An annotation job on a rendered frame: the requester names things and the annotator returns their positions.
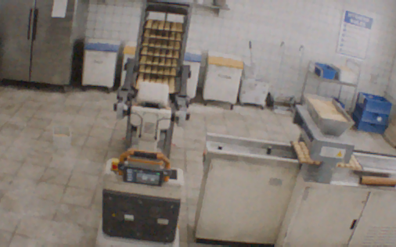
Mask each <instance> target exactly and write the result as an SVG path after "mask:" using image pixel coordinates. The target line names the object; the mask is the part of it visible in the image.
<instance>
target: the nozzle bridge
mask: <svg viewBox="0 0 396 247"><path fill-rule="evenodd" d="M301 119H302V120H301ZM300 122H301V123H300ZM303 122H304V123H303ZM292 123H293V124H296V125H297V126H298V129H299V131H300V133H299V138H298V141H300V142H304V141H306V143H307V145H308V148H309V150H310V151H311V155H310V158H311V160H315V161H319V160H320V161H322V162H321V164H320V167H319V172H318V174H317V177H316V181H317V182H318V183H323V184H326V183H327V184H330V182H331V180H332V177H333V173H334V170H335V168H336V165H337V163H344V164H349V162H350V160H351V156H352V153H353V151H354V148H355V144H354V143H353V142H352V140H351V139H350V138H349V137H348V136H347V134H346V133H343V134H342V135H341V136H335V135H330V134H323V133H322V132H321V131H320V130H319V126H318V125H317V124H316V122H315V121H314V120H313V119H312V117H311V115H310V113H309V112H308V107H307V106H300V105H295V110H294V113H293V119H292ZM301 124H303V125H304V124H306V126H307V127H308V129H309V131H310V133H311V135H312V137H313V138H314V144H313V146H312V145H311V142H309V138H308V136H307V135H306V133H305V132H304V129H303V127H302V125H301ZM301 134H302V137H303V138H304V140H303V139H302V137H301Z"/></svg>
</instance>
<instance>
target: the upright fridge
mask: <svg viewBox="0 0 396 247"><path fill-rule="evenodd" d="M54 3H55V0H0V85H1V83H2V79H7V80H8V79H11V80H16V81H18V80H20V81H29V82H31V81H33V82H38V83H48V84H57V85H59V84H61V85H64V90H65V92H64V93H67V87H69V86H70V84H71V83H72V82H73V81H76V78H77V76H78V75H79V73H80V72H81V59H82V56H83V44H84V39H85V24H86V22H87V12H88V4H89V0H67V7H66V12H65V16H64V17H58V16H55V17H54V16H52V12H53V5H54Z"/></svg>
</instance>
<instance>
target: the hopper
mask: <svg viewBox="0 0 396 247"><path fill-rule="evenodd" d="M304 96H305V99H306V103H307V106H308V112H309V113H310V115H311V117H312V119H313V120H314V121H315V122H316V124H317V125H318V126H319V130H320V131H321V132H322V133H323V134H330V135H335V136H341V135H342V134H343V133H345V131H346V130H348V129H349V127H351V126H352V125H353V124H354V122H353V120H352V119H351V118H350V117H349V116H348V115H347V114H346V113H345V111H344V110H343V109H342V108H341V107H340V105H339V104H338V103H337V102H336V101H335V99H334V98H328V97H322V96H318V95H314V94H308V93H304ZM308 98H313V99H316V101H318V102H323V103H326V102H328V103H329V104H330V105H331V106H332V107H333V108H334V109H335V110H336V111H337V112H338V115H340V116H341V118H343V119H344V120H345V121H341V120H332V119H327V118H323V117H321V116H320V115H319V112H318V111H317V110H316V108H315V107H314V106H313V104H312V103H311V102H310V100H309V99H308ZM342 115H343V116H342Z"/></svg>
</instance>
